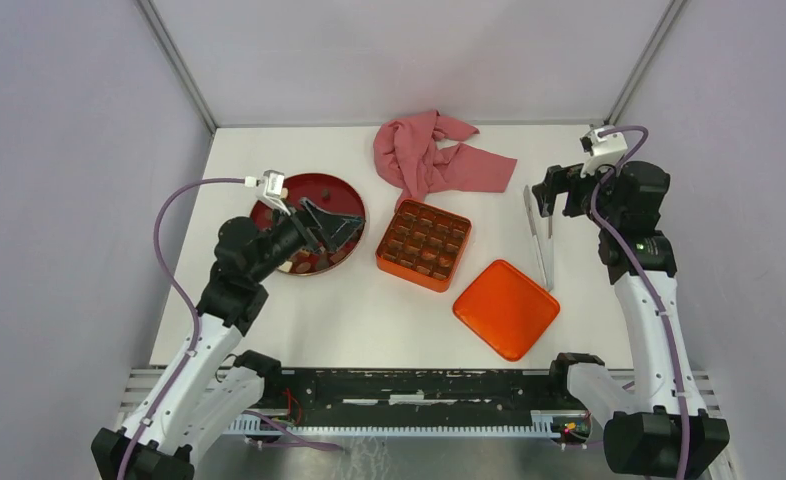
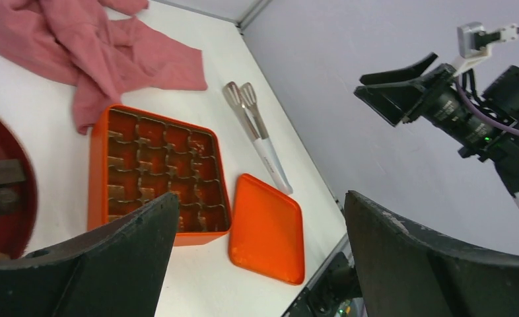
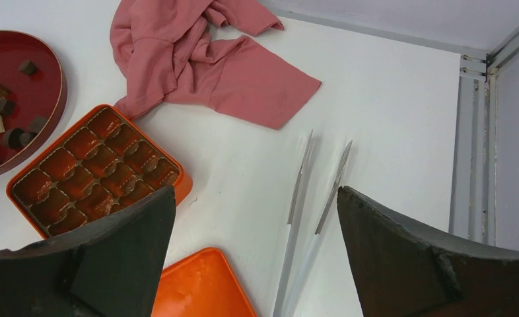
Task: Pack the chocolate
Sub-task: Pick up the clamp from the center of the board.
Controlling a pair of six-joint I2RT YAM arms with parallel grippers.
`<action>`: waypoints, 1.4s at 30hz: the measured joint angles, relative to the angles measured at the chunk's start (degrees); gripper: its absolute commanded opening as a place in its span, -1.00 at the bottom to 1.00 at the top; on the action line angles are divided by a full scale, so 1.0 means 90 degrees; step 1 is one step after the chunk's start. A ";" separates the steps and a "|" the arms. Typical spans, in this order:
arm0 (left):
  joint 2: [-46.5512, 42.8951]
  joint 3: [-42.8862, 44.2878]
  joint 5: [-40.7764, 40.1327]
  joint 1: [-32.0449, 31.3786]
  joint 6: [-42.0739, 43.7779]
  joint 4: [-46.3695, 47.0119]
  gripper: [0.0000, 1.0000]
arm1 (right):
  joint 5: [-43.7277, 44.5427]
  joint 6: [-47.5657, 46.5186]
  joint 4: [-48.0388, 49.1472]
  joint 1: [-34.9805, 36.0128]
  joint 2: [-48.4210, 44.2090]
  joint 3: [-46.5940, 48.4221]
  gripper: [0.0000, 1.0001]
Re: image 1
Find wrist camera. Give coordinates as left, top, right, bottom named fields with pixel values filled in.
left=256, top=170, right=291, bottom=215
left=580, top=125, right=629, bottom=178

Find round dark red plate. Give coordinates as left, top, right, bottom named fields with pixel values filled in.
left=279, top=173, right=367, bottom=276

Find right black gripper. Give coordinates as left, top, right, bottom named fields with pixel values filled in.
left=532, top=155, right=623, bottom=229

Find pink cloth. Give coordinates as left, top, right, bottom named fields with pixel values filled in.
left=372, top=110, right=517, bottom=204

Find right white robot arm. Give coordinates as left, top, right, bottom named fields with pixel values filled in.
left=528, top=161, right=730, bottom=479

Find orange chocolate box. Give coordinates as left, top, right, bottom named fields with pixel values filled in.
left=375, top=199, right=472, bottom=293

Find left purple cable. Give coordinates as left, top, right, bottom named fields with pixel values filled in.
left=115, top=175, right=262, bottom=480

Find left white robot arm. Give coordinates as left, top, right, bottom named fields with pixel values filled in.
left=91, top=198, right=365, bottom=479

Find orange box lid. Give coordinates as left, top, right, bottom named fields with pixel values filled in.
left=452, top=259, right=561, bottom=362

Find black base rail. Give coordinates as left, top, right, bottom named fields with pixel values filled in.
left=253, top=368, right=585, bottom=429

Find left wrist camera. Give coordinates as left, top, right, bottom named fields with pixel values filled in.
left=256, top=170, right=291, bottom=215

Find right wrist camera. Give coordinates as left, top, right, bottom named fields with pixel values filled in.
left=580, top=125, right=629, bottom=178

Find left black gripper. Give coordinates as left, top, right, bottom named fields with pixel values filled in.
left=249, top=196, right=365, bottom=282

